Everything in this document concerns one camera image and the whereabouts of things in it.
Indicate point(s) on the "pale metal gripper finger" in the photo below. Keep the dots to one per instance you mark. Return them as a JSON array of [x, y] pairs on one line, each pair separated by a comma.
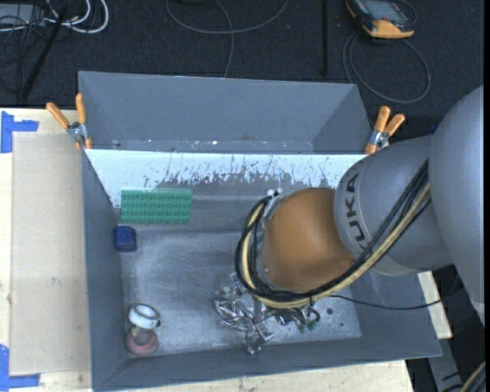
[[256, 338], [231, 311]]

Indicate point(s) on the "grey metal bin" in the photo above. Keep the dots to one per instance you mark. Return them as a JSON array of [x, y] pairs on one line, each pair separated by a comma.
[[188, 276]]

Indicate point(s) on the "green studded flat block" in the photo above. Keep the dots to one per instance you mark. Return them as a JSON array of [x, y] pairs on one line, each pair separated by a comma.
[[156, 207]]

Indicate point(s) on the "blue cup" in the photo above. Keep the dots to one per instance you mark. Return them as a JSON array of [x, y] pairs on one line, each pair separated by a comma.
[[125, 238]]

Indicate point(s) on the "pale cardboard board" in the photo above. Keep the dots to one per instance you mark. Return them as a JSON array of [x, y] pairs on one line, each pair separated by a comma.
[[49, 251]]

